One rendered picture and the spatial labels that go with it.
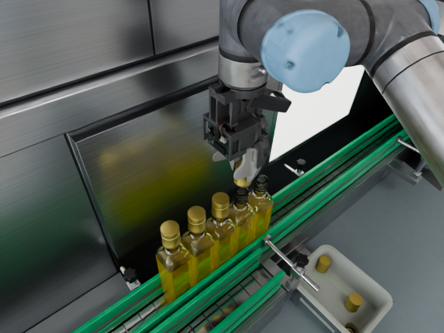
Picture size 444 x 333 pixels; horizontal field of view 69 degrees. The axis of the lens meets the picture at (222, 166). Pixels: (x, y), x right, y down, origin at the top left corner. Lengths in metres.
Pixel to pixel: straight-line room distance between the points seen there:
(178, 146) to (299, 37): 0.40
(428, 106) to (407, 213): 0.97
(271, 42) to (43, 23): 0.29
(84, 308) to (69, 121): 0.49
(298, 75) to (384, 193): 1.06
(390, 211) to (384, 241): 0.14
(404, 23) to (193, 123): 0.40
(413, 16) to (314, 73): 0.14
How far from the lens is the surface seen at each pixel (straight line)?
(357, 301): 0.98
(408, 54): 0.40
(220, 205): 0.63
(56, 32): 0.51
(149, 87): 0.57
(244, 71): 0.45
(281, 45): 0.33
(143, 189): 0.68
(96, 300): 0.88
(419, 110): 0.39
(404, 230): 1.27
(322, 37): 0.33
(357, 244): 1.16
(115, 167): 0.61
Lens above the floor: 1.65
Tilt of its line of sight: 44 degrees down
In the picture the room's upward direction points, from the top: 2 degrees clockwise
